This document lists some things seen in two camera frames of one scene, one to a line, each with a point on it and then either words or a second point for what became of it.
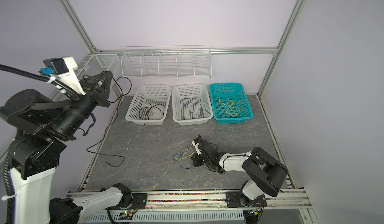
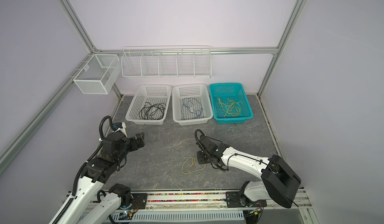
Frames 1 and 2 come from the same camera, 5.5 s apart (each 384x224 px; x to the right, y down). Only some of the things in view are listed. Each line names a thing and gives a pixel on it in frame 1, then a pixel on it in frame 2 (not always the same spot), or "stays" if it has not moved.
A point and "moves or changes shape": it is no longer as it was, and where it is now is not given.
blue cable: (179, 153) → (191, 108)
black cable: (125, 93) moves or changes shape
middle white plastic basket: (191, 104) stays
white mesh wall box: (98, 63) stays
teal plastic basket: (230, 104) stays
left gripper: (94, 87) → (140, 140)
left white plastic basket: (149, 105) stays
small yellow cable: (184, 154) → (193, 162)
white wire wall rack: (190, 61) stays
